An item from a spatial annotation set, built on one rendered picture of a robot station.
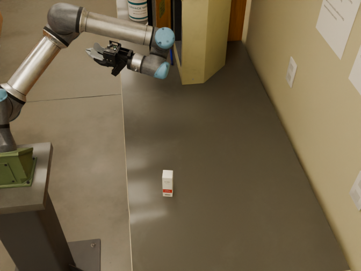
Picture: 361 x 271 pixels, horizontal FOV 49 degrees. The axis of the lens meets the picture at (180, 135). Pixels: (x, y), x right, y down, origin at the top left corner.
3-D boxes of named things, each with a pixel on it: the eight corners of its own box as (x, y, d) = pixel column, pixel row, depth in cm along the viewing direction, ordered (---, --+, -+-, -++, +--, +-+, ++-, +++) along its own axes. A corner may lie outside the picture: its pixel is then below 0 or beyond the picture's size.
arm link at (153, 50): (176, 31, 158) (168, 57, 158) (173, 36, 169) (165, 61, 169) (157, 25, 157) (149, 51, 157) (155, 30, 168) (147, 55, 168)
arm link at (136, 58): (145, 63, 170) (138, 77, 166) (135, 60, 171) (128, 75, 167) (145, 51, 164) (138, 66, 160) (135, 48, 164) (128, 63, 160)
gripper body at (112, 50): (108, 38, 164) (135, 47, 163) (109, 52, 172) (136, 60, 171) (100, 52, 160) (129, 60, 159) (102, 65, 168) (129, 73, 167)
